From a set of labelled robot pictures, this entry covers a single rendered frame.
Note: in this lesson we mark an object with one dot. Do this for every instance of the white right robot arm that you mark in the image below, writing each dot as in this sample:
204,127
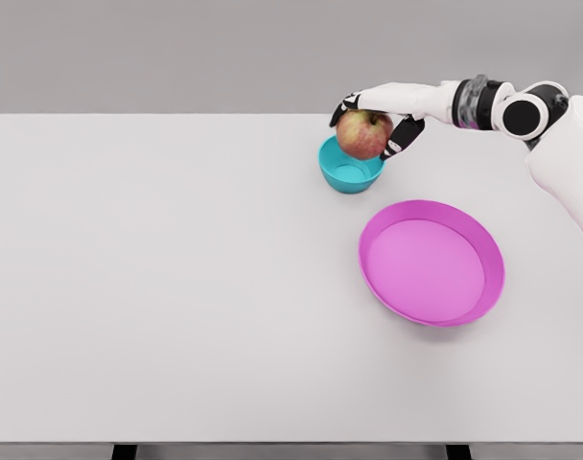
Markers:
550,124

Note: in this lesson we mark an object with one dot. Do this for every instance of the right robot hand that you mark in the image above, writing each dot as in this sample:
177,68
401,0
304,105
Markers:
392,98

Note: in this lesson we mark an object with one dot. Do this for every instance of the pink plate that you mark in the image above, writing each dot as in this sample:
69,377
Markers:
430,263

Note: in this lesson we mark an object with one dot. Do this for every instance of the red-green apple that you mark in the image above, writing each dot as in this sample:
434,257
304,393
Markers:
363,134

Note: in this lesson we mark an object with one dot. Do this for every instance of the blue bowl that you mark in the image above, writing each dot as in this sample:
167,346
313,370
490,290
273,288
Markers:
351,175

